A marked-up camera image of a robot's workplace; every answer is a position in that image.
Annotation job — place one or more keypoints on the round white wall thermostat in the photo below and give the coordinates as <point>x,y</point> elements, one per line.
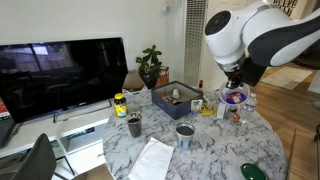
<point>165,9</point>

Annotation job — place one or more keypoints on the small red snack packet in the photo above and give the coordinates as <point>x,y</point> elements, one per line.
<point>236,117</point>

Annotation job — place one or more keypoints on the clear plastic jar blue base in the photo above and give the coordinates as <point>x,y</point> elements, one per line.
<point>223,95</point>

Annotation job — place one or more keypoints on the white television stand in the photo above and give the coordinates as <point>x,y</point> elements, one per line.
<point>33,130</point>

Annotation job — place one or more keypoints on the black flat screen television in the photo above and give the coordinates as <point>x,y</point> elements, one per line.
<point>60,76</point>

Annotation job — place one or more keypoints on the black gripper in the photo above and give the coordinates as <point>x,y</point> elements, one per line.
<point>235,80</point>

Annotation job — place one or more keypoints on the dark plant pot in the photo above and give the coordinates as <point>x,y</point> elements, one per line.
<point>149,80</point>

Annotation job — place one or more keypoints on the green leafy house plant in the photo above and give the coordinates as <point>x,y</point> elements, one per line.
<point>150,63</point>

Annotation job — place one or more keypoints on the small white cup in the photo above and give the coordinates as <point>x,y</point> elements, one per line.
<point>176,94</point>

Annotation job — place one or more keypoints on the orange game box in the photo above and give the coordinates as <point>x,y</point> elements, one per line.
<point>162,76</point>

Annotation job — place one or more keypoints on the black office chair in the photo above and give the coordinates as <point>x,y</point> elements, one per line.
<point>36,160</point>

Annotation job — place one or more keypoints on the dark wall picture frames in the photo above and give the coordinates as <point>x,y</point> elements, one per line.
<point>286,3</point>

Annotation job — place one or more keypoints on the red-capped hot sauce bottle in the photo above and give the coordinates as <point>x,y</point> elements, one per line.
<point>201,87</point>

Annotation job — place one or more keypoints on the green round jar lid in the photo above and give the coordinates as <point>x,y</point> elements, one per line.
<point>252,172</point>

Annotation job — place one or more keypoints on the white wall heater grille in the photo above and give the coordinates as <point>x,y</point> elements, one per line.
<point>195,40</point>

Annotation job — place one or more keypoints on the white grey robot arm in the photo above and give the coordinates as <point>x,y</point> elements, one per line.
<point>266,26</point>

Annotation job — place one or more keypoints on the dark grey flat device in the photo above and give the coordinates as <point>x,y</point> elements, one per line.
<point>5,130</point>

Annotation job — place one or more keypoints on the red ketchup packet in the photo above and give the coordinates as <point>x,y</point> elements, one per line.
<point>237,98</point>

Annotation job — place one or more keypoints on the yellow-lidded vitamin bottle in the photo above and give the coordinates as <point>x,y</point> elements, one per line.
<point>120,106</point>

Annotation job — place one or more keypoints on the open brown cardboard box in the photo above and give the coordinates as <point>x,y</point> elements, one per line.
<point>133,82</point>

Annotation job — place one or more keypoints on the brown snack packets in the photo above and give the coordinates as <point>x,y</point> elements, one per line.
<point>168,99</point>

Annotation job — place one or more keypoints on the silver blue tin can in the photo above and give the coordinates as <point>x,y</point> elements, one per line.
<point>184,140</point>

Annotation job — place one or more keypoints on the clear cup with dark liquid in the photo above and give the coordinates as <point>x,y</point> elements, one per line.
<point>134,128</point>

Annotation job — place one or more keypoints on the navy blue open box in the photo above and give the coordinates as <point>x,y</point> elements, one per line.
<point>166,108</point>

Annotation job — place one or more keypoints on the white bottle blue cap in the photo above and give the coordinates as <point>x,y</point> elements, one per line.
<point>221,111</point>

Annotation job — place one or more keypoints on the small green white pouch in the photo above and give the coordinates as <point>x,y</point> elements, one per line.
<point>196,106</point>

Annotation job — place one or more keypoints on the beige floor rug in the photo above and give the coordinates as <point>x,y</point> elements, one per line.
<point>286,77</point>

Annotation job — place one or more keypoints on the clear plastic water bottle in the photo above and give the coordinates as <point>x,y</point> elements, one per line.
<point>249,106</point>

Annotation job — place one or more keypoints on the white paper napkin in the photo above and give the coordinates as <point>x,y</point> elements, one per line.
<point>151,160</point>

